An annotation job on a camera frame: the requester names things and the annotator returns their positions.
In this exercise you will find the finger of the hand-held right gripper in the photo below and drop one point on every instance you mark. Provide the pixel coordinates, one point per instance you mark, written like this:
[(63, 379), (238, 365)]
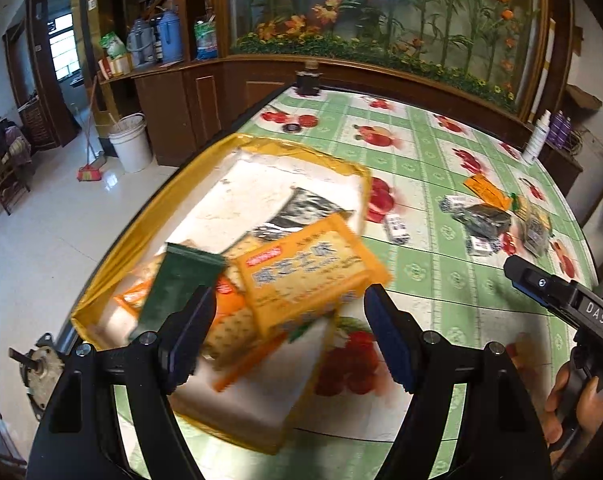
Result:
[(536, 280)]

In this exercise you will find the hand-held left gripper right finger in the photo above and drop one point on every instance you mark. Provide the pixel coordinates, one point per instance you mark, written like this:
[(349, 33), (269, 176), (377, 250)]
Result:
[(389, 340)]

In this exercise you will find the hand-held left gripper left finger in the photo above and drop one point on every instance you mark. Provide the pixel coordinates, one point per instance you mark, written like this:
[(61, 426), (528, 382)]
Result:
[(189, 340)]

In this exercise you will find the orange label cracker packet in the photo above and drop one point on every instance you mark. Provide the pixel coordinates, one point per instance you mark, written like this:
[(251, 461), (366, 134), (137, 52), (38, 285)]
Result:
[(231, 325)]

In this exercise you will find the clear black print packet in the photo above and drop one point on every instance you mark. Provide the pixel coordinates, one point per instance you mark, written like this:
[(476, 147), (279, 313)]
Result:
[(534, 235)]

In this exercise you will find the small black white packet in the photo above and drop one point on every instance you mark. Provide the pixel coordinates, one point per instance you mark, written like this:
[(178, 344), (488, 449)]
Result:
[(479, 246)]

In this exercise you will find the dark silver foil packet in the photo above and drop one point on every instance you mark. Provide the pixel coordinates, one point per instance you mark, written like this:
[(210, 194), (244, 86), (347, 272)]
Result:
[(484, 221)]

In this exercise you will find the orange snack packet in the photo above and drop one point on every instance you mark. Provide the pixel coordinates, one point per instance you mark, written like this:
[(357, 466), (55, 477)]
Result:
[(486, 189)]

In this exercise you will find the small white candy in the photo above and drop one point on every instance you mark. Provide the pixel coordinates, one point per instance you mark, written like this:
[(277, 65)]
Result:
[(398, 229), (454, 203)]

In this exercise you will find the yellow rimmed white tray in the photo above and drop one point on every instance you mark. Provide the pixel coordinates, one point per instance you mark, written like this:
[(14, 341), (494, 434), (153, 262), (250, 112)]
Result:
[(261, 180)]

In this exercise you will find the person's right hand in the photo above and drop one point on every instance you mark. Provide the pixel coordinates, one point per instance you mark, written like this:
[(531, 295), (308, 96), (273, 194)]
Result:
[(556, 405)]

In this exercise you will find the white spray bottle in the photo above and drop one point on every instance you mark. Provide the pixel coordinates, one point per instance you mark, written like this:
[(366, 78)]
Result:
[(535, 140)]

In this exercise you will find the purple bottle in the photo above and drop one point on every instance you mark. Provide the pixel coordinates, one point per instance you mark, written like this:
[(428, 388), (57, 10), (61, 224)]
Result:
[(565, 130), (555, 130)]

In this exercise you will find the red broom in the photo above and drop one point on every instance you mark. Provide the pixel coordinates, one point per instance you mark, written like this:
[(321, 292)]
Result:
[(89, 175)]

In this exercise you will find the white plastic bucket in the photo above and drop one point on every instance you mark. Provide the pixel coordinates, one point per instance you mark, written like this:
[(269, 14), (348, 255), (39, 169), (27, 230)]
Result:
[(131, 147)]

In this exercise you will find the white rolled paper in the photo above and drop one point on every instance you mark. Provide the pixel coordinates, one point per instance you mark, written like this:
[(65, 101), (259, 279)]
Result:
[(544, 70)]

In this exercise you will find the brown wooden cabinet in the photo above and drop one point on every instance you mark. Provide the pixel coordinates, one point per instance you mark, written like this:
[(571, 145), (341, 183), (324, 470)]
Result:
[(161, 110)]

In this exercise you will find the black round cap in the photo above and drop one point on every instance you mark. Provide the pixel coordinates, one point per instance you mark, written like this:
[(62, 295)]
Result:
[(291, 127)]

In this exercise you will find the red round lid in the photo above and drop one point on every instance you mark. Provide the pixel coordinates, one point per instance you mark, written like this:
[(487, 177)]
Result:
[(306, 120)]

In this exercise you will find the wooden chair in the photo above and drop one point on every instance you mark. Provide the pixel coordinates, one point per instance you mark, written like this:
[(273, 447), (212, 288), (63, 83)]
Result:
[(1, 170)]

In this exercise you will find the dark glass jar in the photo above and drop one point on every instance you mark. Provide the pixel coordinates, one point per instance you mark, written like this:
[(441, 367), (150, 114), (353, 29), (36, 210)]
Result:
[(309, 82)]

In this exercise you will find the red white carton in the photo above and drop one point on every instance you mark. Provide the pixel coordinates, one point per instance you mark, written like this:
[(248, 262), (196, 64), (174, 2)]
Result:
[(116, 66)]

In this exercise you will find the grey thermos flask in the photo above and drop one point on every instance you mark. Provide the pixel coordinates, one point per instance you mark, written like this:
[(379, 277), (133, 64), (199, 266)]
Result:
[(141, 42)]

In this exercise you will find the blue thermos flask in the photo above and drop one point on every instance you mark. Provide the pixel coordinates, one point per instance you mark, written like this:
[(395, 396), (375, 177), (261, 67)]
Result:
[(170, 37)]

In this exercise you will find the green white bag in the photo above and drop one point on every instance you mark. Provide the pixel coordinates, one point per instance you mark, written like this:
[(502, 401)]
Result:
[(112, 46)]

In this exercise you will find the glass artificial flower display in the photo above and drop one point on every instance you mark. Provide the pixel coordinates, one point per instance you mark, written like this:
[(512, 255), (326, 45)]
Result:
[(381, 10)]

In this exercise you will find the window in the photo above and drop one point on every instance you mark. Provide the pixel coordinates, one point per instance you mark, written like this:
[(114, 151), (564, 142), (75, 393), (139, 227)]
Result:
[(64, 45)]

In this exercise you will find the brown wall shelf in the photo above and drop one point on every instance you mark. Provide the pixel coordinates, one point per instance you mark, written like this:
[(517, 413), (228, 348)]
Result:
[(584, 97)]

